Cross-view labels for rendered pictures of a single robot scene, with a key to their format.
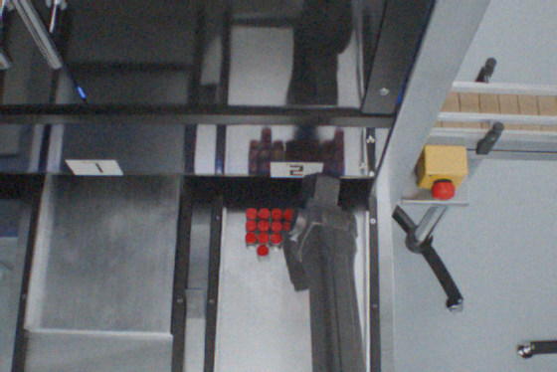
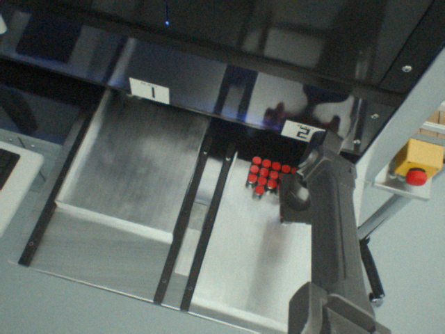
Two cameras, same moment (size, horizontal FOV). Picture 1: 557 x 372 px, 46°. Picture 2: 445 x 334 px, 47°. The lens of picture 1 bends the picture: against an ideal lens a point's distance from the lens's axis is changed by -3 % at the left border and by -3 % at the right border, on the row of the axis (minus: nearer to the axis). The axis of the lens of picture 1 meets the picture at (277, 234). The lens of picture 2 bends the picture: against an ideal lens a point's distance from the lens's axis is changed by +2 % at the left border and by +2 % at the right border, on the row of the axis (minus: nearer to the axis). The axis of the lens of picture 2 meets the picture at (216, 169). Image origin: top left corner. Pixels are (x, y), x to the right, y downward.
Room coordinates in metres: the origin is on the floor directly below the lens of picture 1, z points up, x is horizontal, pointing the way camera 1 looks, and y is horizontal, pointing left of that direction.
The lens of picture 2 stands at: (-0.12, 0.09, 1.93)
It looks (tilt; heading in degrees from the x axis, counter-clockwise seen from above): 65 degrees down; 5
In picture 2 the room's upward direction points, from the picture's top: 9 degrees clockwise
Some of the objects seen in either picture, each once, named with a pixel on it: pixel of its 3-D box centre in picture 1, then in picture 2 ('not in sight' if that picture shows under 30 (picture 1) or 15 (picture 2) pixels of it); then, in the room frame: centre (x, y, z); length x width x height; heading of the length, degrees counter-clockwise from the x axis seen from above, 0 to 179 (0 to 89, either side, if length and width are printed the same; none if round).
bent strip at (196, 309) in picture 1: (193, 332); (190, 238); (0.19, 0.15, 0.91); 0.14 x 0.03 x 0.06; 178
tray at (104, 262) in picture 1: (106, 240); (140, 152); (0.36, 0.31, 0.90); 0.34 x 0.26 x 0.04; 178
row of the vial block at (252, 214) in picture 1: (295, 219); (288, 174); (0.40, -0.03, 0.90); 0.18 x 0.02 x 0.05; 87
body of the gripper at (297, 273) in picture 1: (307, 253); (300, 194); (0.29, -0.05, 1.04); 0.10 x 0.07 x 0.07; 12
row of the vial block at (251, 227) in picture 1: (295, 230); (286, 182); (0.37, -0.03, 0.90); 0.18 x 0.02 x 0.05; 87
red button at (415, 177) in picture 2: (443, 188); (416, 175); (0.42, -0.28, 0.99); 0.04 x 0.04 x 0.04; 88
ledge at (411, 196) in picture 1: (433, 170); (403, 167); (0.50, -0.30, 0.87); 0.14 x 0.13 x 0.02; 178
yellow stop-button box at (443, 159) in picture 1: (441, 163); (418, 157); (0.46, -0.28, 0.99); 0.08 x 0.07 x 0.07; 178
